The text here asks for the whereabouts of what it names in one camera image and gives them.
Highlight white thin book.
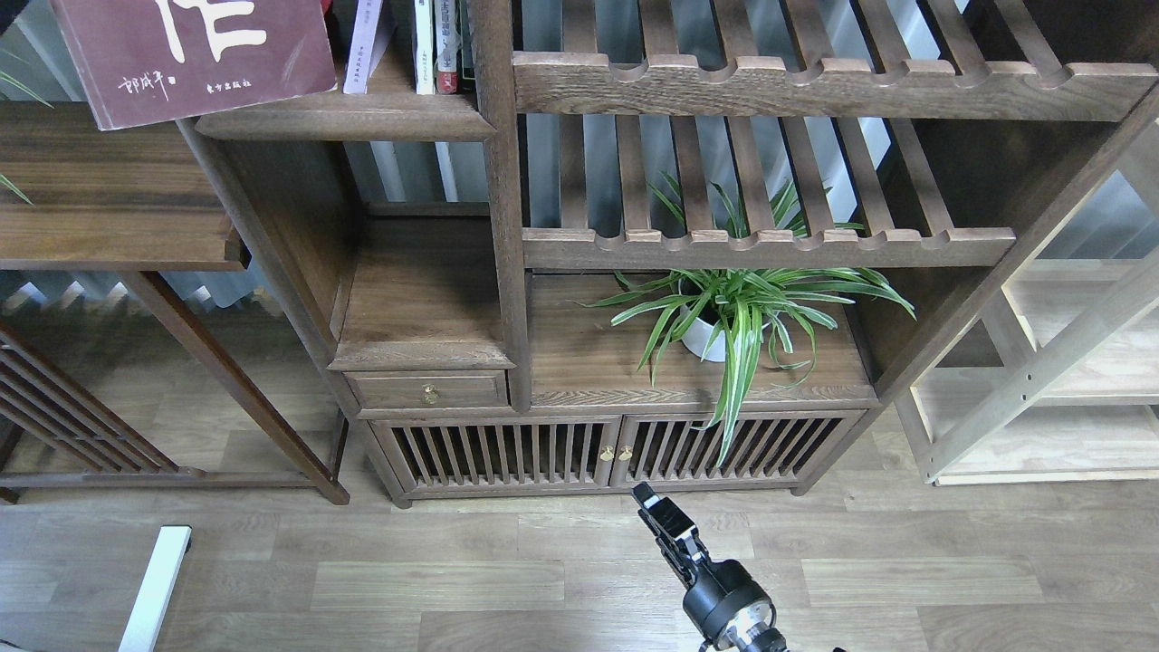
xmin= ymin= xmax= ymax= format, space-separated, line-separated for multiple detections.
xmin=411 ymin=0 xmax=437 ymax=95

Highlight green plant leaves at left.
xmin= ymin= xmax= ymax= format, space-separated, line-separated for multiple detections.
xmin=1 ymin=69 xmax=53 ymax=206

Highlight green spider plant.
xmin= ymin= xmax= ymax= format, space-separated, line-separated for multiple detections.
xmin=580 ymin=173 xmax=916 ymax=467

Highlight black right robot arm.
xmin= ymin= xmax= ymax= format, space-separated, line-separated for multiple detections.
xmin=632 ymin=483 xmax=787 ymax=651

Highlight white red spine book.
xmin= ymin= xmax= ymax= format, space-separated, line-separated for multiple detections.
xmin=433 ymin=0 xmax=461 ymax=95

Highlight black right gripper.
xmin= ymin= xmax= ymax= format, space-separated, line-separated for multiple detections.
xmin=632 ymin=483 xmax=777 ymax=651

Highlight white robot base leg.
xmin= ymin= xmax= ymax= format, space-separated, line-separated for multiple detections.
xmin=119 ymin=523 xmax=192 ymax=651

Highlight dark green book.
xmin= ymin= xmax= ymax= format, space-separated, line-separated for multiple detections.
xmin=458 ymin=0 xmax=476 ymax=94

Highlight white plant pot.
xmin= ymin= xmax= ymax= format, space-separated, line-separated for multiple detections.
xmin=677 ymin=306 xmax=770 ymax=364

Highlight pale pink book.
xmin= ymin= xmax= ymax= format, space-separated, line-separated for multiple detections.
xmin=342 ymin=0 xmax=395 ymax=94

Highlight right slatted cabinet door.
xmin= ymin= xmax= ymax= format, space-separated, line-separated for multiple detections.
xmin=611 ymin=410 xmax=866 ymax=490

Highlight dark wooden bookshelf cabinet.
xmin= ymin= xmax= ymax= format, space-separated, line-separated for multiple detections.
xmin=178 ymin=1 xmax=1156 ymax=507

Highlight dark maroon book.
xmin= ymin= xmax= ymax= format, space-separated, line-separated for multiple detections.
xmin=53 ymin=1 xmax=336 ymax=129

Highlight dark wooden side table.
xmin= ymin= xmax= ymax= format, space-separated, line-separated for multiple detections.
xmin=1 ymin=101 xmax=350 ymax=506

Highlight light wooden shelf unit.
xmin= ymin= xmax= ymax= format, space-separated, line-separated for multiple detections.
xmin=894 ymin=118 xmax=1159 ymax=488

